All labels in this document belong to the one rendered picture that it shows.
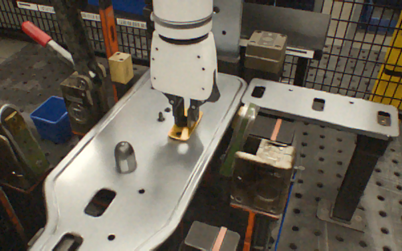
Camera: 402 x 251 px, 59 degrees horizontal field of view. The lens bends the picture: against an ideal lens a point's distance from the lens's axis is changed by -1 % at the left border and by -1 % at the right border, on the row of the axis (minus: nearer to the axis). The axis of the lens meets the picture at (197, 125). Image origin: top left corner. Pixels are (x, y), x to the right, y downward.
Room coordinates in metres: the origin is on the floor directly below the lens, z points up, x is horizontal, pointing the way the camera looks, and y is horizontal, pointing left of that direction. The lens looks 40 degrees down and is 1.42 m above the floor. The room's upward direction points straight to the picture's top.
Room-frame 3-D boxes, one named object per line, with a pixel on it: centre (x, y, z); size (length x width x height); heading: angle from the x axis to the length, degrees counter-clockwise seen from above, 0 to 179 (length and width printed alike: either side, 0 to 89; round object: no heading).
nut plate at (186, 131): (0.50, 0.02, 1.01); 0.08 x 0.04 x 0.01; 159
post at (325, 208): (0.52, -0.34, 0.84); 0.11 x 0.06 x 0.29; 69
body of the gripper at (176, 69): (0.50, 0.02, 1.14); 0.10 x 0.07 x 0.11; 69
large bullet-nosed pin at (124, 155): (0.40, 0.11, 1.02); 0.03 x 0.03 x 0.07
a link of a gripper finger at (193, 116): (0.49, 0.00, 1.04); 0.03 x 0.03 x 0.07; 69
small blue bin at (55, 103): (0.83, 0.42, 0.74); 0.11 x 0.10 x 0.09; 159
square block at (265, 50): (0.73, -0.15, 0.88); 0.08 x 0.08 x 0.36; 69
